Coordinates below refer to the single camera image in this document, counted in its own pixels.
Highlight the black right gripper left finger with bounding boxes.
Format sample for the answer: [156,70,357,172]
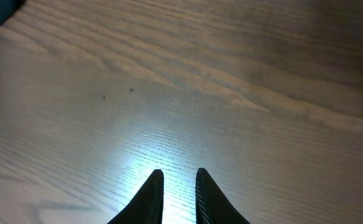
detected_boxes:
[108,169,164,224]

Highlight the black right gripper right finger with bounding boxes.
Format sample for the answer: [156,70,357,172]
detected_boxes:
[196,168,250,224]

